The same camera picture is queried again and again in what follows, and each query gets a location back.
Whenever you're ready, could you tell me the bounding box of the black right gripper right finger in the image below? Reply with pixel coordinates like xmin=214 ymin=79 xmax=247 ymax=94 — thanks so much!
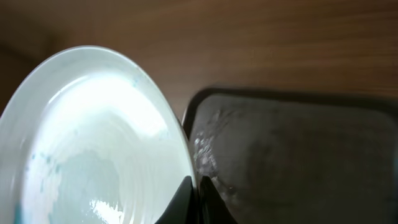
xmin=199 ymin=176 xmax=237 ymax=224

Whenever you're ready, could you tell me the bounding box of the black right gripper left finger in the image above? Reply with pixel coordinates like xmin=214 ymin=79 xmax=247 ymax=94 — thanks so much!
xmin=155 ymin=176 xmax=195 ymax=224

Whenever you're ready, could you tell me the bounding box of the white plate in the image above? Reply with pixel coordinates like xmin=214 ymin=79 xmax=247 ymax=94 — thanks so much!
xmin=1 ymin=46 xmax=197 ymax=223

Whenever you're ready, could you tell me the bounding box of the dark grey serving tray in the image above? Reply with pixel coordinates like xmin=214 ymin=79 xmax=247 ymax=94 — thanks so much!
xmin=183 ymin=88 xmax=397 ymax=223

